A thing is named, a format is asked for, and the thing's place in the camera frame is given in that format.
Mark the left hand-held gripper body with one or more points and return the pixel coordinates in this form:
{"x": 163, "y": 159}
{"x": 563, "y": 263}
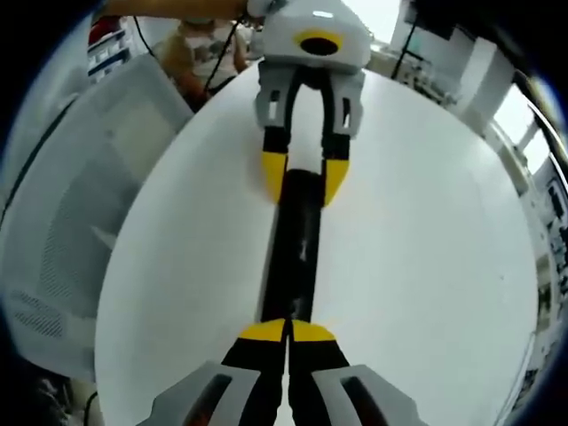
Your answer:
{"x": 284, "y": 35}

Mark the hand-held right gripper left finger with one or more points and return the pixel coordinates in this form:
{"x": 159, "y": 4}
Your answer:
{"x": 257, "y": 355}

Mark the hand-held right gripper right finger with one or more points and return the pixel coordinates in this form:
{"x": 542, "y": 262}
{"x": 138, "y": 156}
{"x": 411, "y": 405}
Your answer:
{"x": 315, "y": 355}

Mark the black remote control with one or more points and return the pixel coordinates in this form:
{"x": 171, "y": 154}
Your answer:
{"x": 293, "y": 248}

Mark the person's clothed torso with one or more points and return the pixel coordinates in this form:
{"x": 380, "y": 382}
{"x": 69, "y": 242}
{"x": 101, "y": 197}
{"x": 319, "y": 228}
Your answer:
{"x": 195, "y": 53}

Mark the black screen on stand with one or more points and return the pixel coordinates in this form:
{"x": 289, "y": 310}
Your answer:
{"x": 415, "y": 11}

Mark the shelf of storage bins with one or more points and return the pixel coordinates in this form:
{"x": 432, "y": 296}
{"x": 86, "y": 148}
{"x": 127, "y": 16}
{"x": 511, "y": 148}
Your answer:
{"x": 106, "y": 49}

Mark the grey mesh office chair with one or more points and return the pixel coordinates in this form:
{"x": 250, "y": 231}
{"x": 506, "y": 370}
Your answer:
{"x": 89, "y": 199}

